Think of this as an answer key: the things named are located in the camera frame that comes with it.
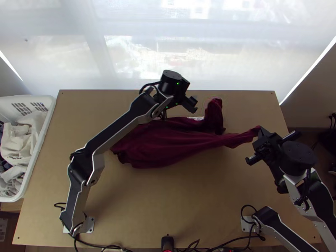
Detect heap of clothes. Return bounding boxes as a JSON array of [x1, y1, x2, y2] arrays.
[[0, 113, 49, 197]]

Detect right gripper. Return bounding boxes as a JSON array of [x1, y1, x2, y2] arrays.
[[245, 126, 301, 166]]

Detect bright window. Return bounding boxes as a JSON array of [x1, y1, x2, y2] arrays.
[[0, 0, 336, 105]]

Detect white laundry basket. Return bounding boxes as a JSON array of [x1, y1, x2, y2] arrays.
[[0, 95, 57, 203]]

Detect maroon t-shirt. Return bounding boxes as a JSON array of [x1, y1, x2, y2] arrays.
[[110, 97, 263, 169]]

